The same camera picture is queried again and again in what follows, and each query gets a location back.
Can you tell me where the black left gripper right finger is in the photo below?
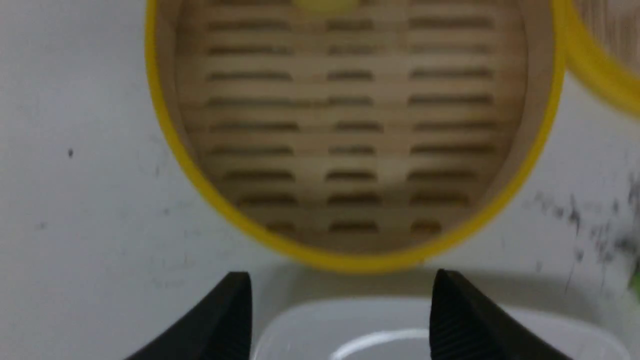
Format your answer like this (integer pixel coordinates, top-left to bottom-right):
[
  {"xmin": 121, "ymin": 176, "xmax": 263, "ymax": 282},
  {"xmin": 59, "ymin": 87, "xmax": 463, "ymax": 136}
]
[{"xmin": 429, "ymin": 269, "xmax": 569, "ymax": 360}]

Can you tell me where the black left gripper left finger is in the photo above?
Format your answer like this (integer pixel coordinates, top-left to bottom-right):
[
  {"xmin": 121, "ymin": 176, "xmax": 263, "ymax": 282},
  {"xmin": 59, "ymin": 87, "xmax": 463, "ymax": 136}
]
[{"xmin": 129, "ymin": 271, "xmax": 253, "ymax": 360}]

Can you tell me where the yellow steamed bun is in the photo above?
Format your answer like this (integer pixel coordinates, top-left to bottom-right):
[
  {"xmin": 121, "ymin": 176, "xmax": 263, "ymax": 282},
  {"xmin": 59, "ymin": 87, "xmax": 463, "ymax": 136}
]
[{"xmin": 291, "ymin": 0, "xmax": 361, "ymax": 15}]

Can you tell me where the white square plate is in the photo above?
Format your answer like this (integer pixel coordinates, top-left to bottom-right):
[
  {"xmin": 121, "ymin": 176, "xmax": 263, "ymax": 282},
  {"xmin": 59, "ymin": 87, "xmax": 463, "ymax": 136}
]
[{"xmin": 251, "ymin": 297, "xmax": 631, "ymax": 360}]

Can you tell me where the green cube block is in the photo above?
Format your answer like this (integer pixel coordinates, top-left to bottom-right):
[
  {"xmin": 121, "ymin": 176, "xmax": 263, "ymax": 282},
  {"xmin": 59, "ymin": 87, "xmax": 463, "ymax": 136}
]
[{"xmin": 627, "ymin": 263, "xmax": 640, "ymax": 301}]

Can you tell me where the yellow bamboo steamer basket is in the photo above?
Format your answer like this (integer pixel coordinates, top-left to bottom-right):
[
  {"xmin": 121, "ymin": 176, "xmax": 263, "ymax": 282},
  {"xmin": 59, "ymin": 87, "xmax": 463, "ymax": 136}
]
[{"xmin": 145, "ymin": 0, "xmax": 567, "ymax": 274}]

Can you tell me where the yellow bamboo steamer lid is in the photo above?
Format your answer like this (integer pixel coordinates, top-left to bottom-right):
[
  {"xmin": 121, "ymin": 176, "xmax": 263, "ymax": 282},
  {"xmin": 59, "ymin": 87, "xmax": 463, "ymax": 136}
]
[{"xmin": 566, "ymin": 0, "xmax": 640, "ymax": 119}]

